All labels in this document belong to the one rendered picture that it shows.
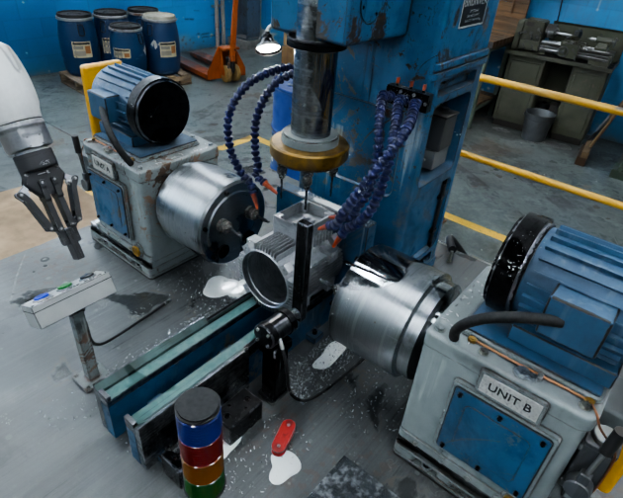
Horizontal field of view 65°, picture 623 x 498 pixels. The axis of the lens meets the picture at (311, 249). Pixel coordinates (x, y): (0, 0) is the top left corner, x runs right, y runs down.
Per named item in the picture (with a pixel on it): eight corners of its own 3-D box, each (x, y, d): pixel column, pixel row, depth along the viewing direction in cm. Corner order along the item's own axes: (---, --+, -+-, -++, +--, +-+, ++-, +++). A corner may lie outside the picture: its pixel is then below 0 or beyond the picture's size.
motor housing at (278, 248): (288, 261, 143) (291, 204, 133) (340, 290, 134) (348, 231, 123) (237, 292, 130) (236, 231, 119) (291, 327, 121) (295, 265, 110)
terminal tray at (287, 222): (302, 221, 133) (304, 198, 129) (333, 237, 127) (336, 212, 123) (271, 238, 125) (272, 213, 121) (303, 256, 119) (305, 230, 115)
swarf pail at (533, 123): (513, 138, 508) (521, 112, 493) (521, 130, 529) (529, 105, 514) (544, 146, 495) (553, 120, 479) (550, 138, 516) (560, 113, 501)
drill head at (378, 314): (355, 292, 134) (367, 213, 120) (499, 372, 114) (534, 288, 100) (295, 340, 118) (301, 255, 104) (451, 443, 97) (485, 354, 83)
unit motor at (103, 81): (140, 174, 177) (124, 50, 153) (202, 207, 160) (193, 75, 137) (72, 198, 160) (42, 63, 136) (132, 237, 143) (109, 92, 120)
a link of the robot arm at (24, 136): (49, 114, 98) (62, 143, 100) (34, 123, 105) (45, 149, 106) (2, 124, 92) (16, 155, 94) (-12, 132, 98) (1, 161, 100)
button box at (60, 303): (104, 290, 114) (95, 269, 113) (118, 291, 110) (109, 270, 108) (29, 326, 103) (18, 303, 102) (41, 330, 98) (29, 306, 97)
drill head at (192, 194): (196, 206, 167) (191, 135, 153) (274, 249, 149) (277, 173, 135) (131, 233, 151) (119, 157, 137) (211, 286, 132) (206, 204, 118)
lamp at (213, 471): (206, 441, 76) (204, 422, 74) (232, 464, 73) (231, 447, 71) (173, 467, 72) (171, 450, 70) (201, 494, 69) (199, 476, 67)
